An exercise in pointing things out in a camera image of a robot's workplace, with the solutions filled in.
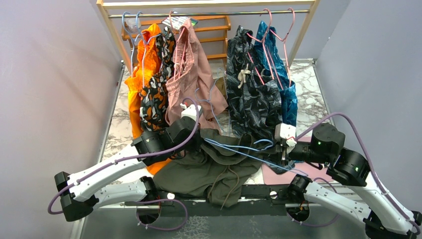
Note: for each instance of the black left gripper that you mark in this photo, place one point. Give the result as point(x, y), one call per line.
point(198, 141)

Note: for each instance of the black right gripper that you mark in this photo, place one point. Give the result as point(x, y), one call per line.
point(278, 153)

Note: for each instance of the blue wire hanger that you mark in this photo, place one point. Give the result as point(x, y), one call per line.
point(234, 148)

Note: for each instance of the olive green shorts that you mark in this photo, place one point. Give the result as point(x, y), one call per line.
point(211, 169)

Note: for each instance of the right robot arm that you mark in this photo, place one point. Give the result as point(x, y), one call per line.
point(380, 213)

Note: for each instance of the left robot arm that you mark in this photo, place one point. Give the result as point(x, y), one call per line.
point(81, 193)

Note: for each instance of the dusty pink shorts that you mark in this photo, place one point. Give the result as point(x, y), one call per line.
point(195, 82)

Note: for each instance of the black shark print shorts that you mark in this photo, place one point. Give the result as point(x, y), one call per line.
point(254, 101)

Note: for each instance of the orange black camo shorts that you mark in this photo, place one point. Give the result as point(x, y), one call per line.
point(154, 97)

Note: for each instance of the blue shark print shorts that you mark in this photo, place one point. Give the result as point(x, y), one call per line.
point(288, 97)

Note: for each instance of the blue hanger on orange shorts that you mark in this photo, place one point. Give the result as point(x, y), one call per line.
point(145, 61)

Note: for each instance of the pink hanger on pink shorts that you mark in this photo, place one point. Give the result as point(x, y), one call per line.
point(179, 54)

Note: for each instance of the pink mat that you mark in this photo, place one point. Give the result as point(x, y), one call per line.
point(271, 178)

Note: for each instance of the wooden ladder shelf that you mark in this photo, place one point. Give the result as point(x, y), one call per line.
point(211, 31)

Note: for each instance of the colourful marker box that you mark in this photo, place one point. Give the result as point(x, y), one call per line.
point(177, 22)

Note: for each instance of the metal hanging rod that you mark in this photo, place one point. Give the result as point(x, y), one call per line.
point(160, 15)

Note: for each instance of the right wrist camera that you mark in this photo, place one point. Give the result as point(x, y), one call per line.
point(285, 134)

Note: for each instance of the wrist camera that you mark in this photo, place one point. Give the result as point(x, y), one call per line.
point(285, 134)
point(191, 111)

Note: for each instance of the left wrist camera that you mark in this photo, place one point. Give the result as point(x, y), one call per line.
point(191, 111)

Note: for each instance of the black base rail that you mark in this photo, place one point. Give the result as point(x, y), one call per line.
point(248, 200)

